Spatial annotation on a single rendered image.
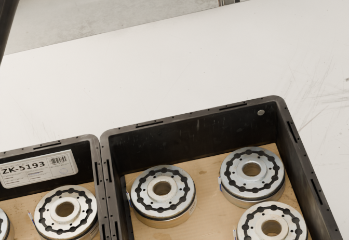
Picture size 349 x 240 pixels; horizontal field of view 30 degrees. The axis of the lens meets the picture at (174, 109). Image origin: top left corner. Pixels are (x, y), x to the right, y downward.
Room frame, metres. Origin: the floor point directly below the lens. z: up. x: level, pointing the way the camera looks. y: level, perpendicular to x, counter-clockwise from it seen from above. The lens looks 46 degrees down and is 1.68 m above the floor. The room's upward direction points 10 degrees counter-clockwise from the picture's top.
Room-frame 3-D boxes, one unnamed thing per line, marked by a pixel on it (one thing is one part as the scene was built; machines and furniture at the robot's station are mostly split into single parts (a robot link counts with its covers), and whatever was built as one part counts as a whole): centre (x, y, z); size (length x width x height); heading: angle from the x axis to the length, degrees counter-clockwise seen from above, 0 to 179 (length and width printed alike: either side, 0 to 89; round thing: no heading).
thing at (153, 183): (0.63, 0.04, 0.86); 0.05 x 0.05 x 0.01
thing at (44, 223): (0.62, 0.19, 0.86); 0.10 x 0.10 x 0.01
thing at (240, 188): (0.63, -0.10, 0.86); 0.10 x 0.10 x 0.01
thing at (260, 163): (0.63, -0.10, 0.86); 0.05 x 0.05 x 0.01
